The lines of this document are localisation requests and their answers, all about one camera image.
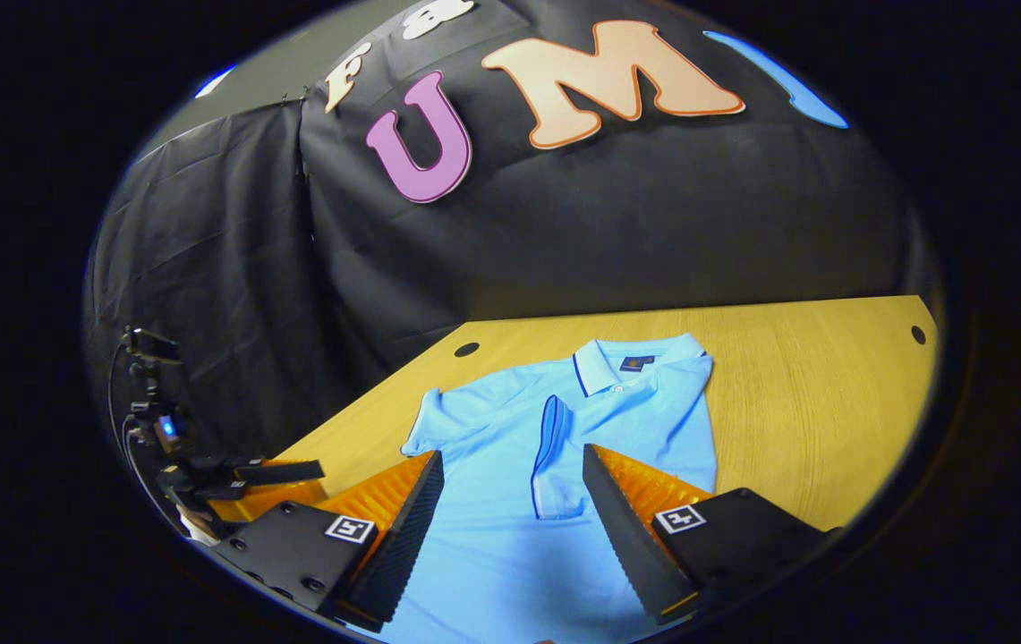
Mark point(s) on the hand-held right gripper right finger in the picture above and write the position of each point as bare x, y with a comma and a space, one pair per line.
626, 537

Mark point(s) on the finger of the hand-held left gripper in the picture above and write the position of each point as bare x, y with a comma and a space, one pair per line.
282, 471
268, 496

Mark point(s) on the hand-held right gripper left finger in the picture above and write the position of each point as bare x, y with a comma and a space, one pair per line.
403, 537

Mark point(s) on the light blue T-shirt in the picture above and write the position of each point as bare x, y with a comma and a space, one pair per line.
492, 537

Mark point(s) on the black backdrop cloth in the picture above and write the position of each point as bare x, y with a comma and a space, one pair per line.
608, 233

